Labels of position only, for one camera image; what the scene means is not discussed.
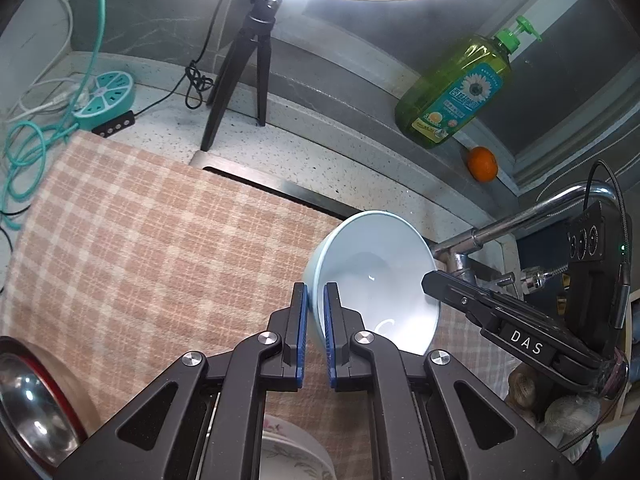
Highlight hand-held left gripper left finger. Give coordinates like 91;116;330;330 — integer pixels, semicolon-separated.
52;282;308;480

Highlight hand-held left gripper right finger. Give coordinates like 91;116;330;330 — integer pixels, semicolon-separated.
322;282;581;480

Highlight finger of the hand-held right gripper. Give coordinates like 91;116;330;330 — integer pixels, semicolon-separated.
421;270;606;368

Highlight white ceramic bowl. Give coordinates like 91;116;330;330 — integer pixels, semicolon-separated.
301;211;442;356

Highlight red stainless steel bowl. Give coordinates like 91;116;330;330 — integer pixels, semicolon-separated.
0;336;93;468

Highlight person's right hand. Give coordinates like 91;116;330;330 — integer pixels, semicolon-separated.
507;362;601;436

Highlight flexible faucet sprayer extension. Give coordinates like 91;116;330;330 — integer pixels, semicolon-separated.
520;260;571;291

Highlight chrome faucet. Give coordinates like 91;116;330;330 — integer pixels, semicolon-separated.
430;184;618;291

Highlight orange fruit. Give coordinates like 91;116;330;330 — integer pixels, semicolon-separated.
467;146;499;183

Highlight beige checkered cloth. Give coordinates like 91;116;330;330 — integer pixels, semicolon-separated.
0;130;521;480

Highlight green dish soap bottle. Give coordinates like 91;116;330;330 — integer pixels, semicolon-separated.
395;16;543;150

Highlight black tripod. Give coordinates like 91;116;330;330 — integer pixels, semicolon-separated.
200;0;283;153

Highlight black socket bar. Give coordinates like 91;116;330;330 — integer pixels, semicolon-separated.
91;110;137;138

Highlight black ring light cable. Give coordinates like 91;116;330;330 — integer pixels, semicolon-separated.
132;0;226;116

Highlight thin black cable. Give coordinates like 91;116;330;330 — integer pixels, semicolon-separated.
0;210;23;291

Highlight white power cable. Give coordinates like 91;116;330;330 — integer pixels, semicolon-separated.
7;80;96;126
45;0;76;81

